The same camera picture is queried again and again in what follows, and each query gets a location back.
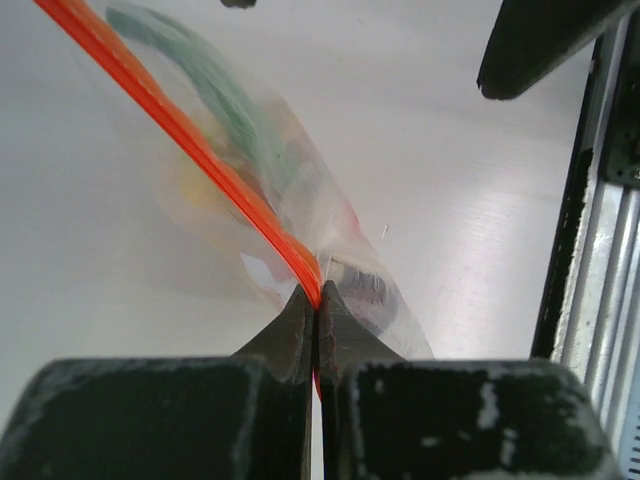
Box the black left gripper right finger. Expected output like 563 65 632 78
317 282 621 479

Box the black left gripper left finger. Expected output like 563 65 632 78
1 289 314 479

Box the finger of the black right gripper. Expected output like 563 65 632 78
221 0 256 9
476 0 639 100

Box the green fake chili pepper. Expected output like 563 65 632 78
106 2 294 194

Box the clear zip top bag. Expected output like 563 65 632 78
40 1 432 359

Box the aluminium frame rail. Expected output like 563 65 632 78
531 12 639 479

